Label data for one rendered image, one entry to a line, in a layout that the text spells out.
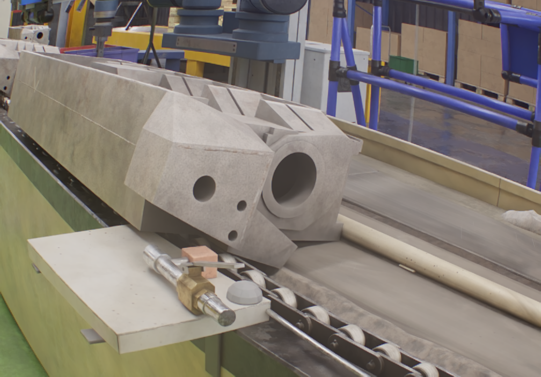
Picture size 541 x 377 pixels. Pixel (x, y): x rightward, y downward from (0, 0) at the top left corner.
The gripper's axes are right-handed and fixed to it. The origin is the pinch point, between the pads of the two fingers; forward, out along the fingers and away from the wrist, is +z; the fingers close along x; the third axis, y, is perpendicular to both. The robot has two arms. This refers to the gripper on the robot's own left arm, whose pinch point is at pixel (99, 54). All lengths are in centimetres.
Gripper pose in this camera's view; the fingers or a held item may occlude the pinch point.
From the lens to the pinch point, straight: 279.5
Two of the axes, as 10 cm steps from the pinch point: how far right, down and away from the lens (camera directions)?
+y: -8.0, 0.9, -5.9
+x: 5.9, 2.6, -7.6
